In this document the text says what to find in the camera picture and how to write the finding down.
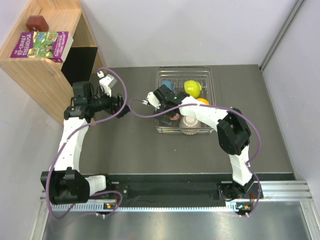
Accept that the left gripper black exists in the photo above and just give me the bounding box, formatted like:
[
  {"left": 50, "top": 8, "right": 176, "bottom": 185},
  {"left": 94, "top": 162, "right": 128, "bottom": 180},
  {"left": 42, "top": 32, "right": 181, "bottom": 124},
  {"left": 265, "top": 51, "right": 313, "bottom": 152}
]
[{"left": 87, "top": 86, "right": 132, "bottom": 118}]

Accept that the patterned beige upturned bowl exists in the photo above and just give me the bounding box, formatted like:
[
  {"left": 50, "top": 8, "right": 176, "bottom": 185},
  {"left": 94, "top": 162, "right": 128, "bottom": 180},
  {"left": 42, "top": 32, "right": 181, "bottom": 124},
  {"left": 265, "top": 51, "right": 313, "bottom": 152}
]
[{"left": 178, "top": 116, "right": 202, "bottom": 135}]

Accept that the blue bowl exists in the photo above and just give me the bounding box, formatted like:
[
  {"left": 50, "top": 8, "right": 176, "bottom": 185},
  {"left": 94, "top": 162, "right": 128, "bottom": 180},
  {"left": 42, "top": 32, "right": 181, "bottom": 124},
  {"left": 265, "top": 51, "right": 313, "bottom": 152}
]
[{"left": 161, "top": 79, "right": 175, "bottom": 93}]

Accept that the lime green bowl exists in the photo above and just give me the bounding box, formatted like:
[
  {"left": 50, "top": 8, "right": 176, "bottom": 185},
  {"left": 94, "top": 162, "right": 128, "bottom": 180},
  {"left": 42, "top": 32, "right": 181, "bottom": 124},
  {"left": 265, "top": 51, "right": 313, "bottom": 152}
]
[{"left": 184, "top": 80, "right": 202, "bottom": 99}]

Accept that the orange yellow bowl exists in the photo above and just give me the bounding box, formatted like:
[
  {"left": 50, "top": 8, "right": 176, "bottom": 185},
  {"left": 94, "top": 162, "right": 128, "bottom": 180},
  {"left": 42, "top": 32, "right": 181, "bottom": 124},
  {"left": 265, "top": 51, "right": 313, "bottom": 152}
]
[{"left": 196, "top": 98, "right": 210, "bottom": 105}]

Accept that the black white patterned bowl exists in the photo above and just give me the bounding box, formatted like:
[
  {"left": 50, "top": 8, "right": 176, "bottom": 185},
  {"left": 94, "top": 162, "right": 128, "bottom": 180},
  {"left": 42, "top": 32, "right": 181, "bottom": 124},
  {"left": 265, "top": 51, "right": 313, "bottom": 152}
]
[{"left": 170, "top": 113, "right": 180, "bottom": 121}]

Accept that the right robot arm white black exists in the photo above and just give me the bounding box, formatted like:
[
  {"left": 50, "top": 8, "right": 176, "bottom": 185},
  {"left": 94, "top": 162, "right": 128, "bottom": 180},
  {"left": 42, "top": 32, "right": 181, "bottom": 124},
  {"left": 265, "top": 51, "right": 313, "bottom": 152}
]
[{"left": 146, "top": 85, "right": 254, "bottom": 201}]

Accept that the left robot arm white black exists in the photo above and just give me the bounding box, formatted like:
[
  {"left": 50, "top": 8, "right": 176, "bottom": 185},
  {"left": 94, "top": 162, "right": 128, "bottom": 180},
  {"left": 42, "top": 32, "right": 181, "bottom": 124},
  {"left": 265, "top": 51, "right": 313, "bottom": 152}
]
[{"left": 40, "top": 76, "right": 129, "bottom": 205}]

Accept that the wooden shelf unit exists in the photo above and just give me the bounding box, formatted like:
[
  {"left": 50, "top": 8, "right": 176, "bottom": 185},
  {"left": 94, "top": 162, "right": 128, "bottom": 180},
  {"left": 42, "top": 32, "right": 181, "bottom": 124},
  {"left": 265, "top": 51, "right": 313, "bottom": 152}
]
[{"left": 0, "top": 0, "right": 97, "bottom": 124}]

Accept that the purple treehouse book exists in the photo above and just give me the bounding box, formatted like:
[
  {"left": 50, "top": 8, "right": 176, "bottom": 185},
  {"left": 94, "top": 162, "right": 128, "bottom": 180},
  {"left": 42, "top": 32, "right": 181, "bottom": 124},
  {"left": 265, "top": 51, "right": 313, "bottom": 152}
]
[{"left": 10, "top": 31, "right": 74, "bottom": 63}]

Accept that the dark red block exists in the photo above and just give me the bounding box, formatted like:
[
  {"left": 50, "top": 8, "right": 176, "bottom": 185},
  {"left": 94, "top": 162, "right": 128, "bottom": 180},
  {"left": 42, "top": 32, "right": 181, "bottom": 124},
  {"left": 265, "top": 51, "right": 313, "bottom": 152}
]
[{"left": 25, "top": 15, "right": 49, "bottom": 32}]

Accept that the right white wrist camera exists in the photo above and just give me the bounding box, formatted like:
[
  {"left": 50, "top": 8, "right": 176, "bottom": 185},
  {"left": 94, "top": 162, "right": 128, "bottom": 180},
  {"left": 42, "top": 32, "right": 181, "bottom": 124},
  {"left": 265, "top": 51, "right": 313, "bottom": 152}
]
[{"left": 142, "top": 91, "right": 161, "bottom": 109}]

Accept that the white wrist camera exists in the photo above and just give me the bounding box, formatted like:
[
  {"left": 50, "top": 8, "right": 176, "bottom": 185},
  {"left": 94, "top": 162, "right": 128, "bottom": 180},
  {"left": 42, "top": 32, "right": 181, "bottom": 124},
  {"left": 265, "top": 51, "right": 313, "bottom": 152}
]
[
  {"left": 142, "top": 91, "right": 161, "bottom": 109},
  {"left": 97, "top": 71, "right": 117, "bottom": 97}
]

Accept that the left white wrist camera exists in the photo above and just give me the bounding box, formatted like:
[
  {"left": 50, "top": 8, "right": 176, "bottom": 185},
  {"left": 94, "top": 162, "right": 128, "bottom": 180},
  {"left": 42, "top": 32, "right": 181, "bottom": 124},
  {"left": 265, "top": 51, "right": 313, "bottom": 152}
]
[{"left": 97, "top": 71, "right": 117, "bottom": 97}]

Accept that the metal wire dish rack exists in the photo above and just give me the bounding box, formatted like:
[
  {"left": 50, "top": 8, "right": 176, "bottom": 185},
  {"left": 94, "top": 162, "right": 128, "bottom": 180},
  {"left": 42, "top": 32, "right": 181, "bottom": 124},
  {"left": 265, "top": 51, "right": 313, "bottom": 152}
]
[{"left": 155, "top": 66, "right": 215, "bottom": 135}]

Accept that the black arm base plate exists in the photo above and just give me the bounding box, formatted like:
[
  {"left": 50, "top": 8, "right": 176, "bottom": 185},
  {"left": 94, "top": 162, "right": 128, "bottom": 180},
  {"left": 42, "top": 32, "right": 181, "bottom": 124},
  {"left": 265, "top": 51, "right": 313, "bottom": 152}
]
[{"left": 84, "top": 173, "right": 266, "bottom": 207}]

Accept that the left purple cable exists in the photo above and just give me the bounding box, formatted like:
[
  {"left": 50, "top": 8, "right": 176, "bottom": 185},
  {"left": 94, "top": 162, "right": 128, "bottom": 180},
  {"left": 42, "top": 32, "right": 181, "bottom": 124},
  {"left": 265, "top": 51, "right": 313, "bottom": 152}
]
[{"left": 47, "top": 67, "right": 129, "bottom": 221}]

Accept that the aluminium rail frame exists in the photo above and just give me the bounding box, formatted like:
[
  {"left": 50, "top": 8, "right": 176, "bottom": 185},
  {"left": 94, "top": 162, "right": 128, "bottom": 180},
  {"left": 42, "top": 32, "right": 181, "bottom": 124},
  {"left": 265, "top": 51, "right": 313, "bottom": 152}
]
[{"left": 30, "top": 173, "right": 320, "bottom": 240}]

